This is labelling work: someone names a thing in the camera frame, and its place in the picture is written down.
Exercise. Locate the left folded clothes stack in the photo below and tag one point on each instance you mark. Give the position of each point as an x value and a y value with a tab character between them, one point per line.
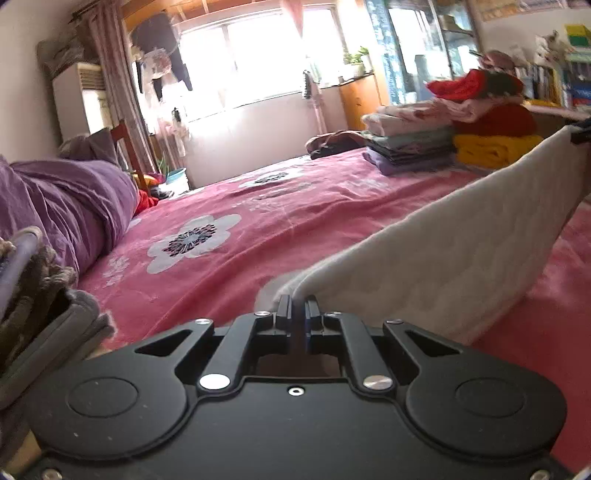
45	324

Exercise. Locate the striped curtain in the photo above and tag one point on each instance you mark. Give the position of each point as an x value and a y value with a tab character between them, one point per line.
110	39

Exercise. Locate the hanging laundry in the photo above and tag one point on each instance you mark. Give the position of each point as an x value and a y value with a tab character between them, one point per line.
156	35

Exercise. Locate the red green knitted sweater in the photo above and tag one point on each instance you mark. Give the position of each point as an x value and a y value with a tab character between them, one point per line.
477	84

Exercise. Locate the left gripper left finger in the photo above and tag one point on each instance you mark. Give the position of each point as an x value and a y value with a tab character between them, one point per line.
249	337

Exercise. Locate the white plastic bin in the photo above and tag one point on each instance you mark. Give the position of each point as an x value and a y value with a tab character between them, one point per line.
177	182

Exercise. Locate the white standing air conditioner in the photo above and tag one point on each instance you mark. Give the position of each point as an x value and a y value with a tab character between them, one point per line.
81	100

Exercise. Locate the white quilted garment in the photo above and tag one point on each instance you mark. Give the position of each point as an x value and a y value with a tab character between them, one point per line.
457	265

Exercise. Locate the pink grey folded clothes stack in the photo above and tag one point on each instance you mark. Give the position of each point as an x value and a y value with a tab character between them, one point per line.
409	138

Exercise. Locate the red cloth beside duvet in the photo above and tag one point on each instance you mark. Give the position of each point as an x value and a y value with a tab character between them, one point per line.
144	202

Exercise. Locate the orange wooden cabinet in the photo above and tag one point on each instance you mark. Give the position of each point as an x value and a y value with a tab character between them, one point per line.
360	97

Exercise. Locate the glass display cabinet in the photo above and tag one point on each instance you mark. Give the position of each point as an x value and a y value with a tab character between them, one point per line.
420	41

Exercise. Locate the potted green plant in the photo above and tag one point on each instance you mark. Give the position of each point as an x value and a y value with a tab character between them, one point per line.
357	64

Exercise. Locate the wooden desk shelf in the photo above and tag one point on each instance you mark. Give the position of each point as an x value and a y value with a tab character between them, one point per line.
550	120

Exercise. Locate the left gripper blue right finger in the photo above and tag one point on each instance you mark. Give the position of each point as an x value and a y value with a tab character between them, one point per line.
346	337

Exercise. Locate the dark brown garment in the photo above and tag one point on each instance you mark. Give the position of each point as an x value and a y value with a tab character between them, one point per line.
329	144

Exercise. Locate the dark red folded sweater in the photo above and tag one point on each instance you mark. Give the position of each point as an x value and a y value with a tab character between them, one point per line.
511	120

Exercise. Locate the wooden chair with clothes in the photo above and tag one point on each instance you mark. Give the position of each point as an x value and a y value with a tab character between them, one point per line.
103	145

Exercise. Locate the row of books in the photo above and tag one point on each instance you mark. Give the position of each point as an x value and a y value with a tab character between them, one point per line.
557	73

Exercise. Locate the purple duvet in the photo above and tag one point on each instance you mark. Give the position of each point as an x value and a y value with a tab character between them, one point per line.
83	208

